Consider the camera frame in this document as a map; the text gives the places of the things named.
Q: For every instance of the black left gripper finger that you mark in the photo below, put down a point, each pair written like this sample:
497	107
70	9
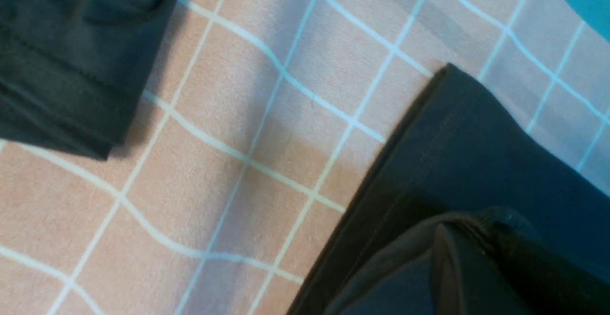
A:
485	267

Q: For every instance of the dark gray long-sleeved shirt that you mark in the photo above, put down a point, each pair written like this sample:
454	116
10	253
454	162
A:
457	150

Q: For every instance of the pink grid tablecloth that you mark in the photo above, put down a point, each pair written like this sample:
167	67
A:
259	121

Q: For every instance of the dark gray crumpled garment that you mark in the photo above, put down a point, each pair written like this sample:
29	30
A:
72	71

